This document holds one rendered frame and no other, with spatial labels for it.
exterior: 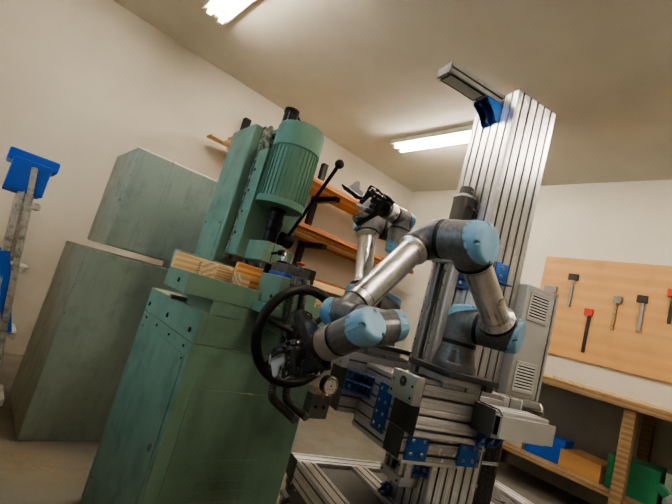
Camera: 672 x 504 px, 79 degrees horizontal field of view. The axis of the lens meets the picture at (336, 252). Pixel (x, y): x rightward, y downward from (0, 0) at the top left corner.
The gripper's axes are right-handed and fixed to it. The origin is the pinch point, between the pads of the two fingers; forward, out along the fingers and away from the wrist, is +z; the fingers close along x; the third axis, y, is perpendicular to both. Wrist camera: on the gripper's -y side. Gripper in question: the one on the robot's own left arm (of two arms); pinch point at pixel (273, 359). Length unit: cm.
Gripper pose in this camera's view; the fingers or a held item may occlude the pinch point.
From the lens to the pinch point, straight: 108.6
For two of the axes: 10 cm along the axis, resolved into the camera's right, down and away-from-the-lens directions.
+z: -6.6, 4.2, 6.2
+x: 7.5, 3.0, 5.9
